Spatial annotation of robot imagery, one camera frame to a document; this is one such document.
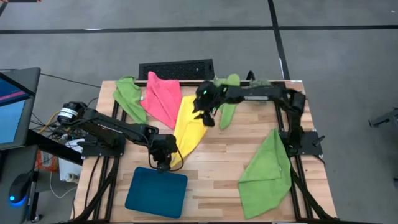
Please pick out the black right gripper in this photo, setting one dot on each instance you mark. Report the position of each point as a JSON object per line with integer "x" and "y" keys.
{"x": 211, "y": 93}

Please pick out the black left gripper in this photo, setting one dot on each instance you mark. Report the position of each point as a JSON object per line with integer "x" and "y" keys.
{"x": 163, "y": 144}

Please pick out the yellow microfiber towel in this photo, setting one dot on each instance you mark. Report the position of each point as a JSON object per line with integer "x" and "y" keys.
{"x": 189, "y": 124}

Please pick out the green microfiber towel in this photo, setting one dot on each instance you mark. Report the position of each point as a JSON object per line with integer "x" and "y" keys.
{"x": 228, "y": 115}
{"x": 267, "y": 183}
{"x": 129, "y": 96}

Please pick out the pink microfiber towel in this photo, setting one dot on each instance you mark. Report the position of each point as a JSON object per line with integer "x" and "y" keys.
{"x": 163, "y": 99}

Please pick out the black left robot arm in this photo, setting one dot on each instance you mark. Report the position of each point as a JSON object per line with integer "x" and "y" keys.
{"x": 109, "y": 127}

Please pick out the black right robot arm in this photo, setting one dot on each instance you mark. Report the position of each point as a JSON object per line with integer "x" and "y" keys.
{"x": 267, "y": 91}

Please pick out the teal plastic tray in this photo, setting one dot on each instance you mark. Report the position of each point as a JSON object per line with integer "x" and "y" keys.
{"x": 155, "y": 193}

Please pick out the artificial potted plant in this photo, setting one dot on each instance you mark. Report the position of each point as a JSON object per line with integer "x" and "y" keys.
{"x": 260, "y": 82}

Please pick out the orange bag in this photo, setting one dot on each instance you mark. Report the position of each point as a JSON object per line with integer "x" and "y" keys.
{"x": 46, "y": 161}

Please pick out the black computer mouse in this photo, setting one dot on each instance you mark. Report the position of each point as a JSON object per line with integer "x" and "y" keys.
{"x": 19, "y": 186}

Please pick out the computer monitor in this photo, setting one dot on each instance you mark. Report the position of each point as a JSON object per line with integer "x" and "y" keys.
{"x": 12, "y": 115}

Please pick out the dark grey desk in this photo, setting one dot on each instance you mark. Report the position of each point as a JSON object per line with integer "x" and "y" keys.
{"x": 9, "y": 161}

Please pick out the black stand base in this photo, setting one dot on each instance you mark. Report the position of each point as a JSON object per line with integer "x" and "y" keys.
{"x": 385, "y": 118}

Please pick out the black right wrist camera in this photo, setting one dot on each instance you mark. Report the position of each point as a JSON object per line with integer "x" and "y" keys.
{"x": 209, "y": 119}

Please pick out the black aluminium table frame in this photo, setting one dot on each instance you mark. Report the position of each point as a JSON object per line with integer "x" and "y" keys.
{"x": 186, "y": 83}

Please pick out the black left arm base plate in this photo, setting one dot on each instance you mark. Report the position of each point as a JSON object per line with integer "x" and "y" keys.
{"x": 90, "y": 151}

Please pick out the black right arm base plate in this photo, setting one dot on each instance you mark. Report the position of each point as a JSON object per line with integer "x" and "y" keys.
{"x": 311, "y": 144}

